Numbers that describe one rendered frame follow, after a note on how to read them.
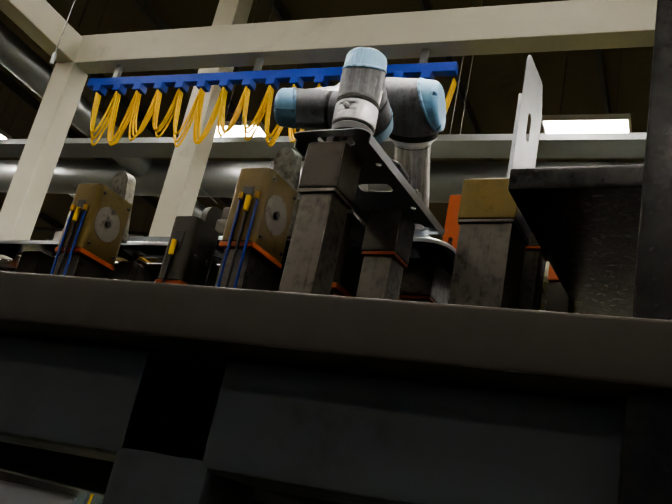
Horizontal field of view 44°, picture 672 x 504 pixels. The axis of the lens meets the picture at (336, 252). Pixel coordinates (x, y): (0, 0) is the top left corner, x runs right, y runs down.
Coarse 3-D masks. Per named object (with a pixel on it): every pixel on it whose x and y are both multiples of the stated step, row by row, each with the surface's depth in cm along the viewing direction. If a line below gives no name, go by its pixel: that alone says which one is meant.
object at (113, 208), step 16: (80, 192) 140; (96, 192) 139; (112, 192) 141; (80, 208) 138; (96, 208) 138; (112, 208) 141; (128, 208) 144; (80, 224) 137; (96, 224) 138; (112, 224) 141; (64, 240) 137; (80, 240) 136; (96, 240) 138; (112, 240) 141; (64, 256) 135; (80, 256) 136; (96, 256) 138; (112, 256) 142; (64, 272) 134; (80, 272) 136; (96, 272) 139
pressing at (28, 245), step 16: (0, 240) 164; (16, 240) 162; (32, 240) 160; (48, 240) 159; (288, 240) 130; (416, 240) 120; (432, 240) 119; (16, 256) 174; (128, 256) 159; (144, 256) 156; (160, 256) 155; (416, 256) 129; (432, 256) 127; (448, 256) 126; (448, 272) 132; (400, 288) 144
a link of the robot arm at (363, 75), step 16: (368, 48) 144; (352, 64) 143; (368, 64) 143; (384, 64) 145; (352, 80) 142; (368, 80) 142; (384, 80) 146; (352, 96) 141; (368, 96) 141; (384, 96) 147
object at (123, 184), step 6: (120, 174) 147; (126, 174) 147; (114, 180) 148; (120, 180) 147; (126, 180) 146; (132, 180) 147; (114, 186) 147; (120, 186) 147; (126, 186) 146; (132, 186) 147; (120, 192) 146; (126, 192) 146; (132, 192) 147; (126, 198) 146; (132, 198) 147; (132, 204) 147; (126, 228) 146; (126, 234) 146; (126, 240) 146
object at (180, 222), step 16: (176, 224) 130; (192, 224) 129; (208, 224) 131; (176, 240) 128; (192, 240) 128; (208, 240) 131; (176, 256) 127; (192, 256) 128; (208, 256) 131; (160, 272) 127; (176, 272) 126; (192, 272) 128; (208, 272) 131
